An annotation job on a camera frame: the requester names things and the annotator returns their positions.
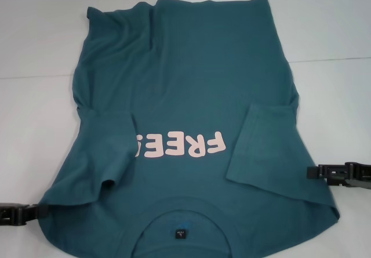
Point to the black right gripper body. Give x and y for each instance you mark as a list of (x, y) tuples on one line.
[(362, 175)]

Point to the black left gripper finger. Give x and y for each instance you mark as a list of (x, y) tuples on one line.
[(33, 212)]

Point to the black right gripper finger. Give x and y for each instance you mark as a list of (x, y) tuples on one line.
[(333, 172)]

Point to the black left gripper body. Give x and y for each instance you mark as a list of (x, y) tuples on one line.
[(8, 214)]

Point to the teal t-shirt with pink print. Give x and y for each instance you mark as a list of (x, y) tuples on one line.
[(185, 81)]

